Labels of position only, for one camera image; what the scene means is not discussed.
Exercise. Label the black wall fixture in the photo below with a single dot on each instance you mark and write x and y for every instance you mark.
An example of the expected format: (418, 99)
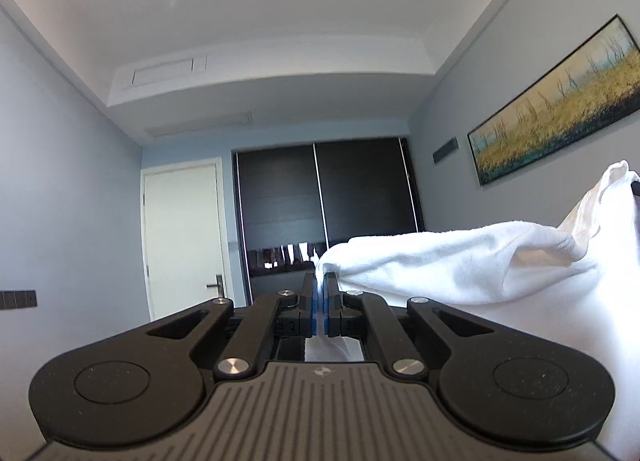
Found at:
(445, 149)

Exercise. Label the dark sliding-door wardrobe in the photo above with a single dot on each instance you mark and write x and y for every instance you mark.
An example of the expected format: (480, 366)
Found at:
(350, 191)

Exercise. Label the dark wall switch panel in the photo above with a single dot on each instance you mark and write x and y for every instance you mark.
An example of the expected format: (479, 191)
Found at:
(17, 299)

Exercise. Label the framed landscape painting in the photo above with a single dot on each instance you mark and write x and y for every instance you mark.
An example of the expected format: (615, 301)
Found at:
(560, 106)

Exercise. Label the white garment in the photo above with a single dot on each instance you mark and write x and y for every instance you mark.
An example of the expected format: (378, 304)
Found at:
(450, 261)

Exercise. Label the white ceiling air vent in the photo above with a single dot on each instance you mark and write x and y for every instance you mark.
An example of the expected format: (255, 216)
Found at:
(167, 71)

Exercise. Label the white door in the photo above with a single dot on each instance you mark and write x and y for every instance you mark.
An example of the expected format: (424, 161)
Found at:
(182, 236)

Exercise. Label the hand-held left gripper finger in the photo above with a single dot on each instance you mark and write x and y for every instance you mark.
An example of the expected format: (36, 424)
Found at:
(313, 302)
(324, 303)

